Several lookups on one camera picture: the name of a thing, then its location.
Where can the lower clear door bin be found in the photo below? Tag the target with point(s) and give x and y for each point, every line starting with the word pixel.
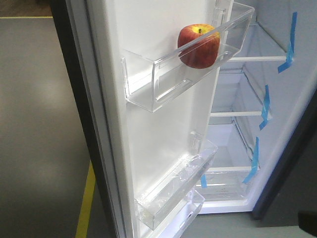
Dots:
pixel 180 218

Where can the clear crisper drawer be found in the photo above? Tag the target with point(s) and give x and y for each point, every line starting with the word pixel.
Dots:
pixel 224 186

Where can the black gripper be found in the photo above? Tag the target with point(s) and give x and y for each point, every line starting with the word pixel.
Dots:
pixel 307 221

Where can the clear door bin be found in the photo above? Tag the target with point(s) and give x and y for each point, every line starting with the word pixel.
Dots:
pixel 180 218
pixel 152 69
pixel 156 202

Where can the upper glass fridge shelf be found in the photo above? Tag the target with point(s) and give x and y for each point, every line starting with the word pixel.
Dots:
pixel 259 46

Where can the lower glass fridge shelf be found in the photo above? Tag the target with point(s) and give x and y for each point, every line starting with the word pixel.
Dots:
pixel 235 96

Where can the red yellow apple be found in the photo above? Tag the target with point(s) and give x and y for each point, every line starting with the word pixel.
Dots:
pixel 202 54

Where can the glass fridge shelf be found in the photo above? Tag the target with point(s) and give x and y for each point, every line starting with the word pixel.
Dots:
pixel 235 96
pixel 259 46

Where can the dark grey fridge body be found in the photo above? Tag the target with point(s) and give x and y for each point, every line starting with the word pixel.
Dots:
pixel 266 145

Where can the grey fridge door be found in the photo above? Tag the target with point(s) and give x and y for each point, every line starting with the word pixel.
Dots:
pixel 130 148

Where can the middle clear door bin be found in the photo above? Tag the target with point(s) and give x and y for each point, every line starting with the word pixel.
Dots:
pixel 156 202

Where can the upper clear door bin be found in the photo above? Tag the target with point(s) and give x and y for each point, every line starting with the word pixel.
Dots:
pixel 152 69

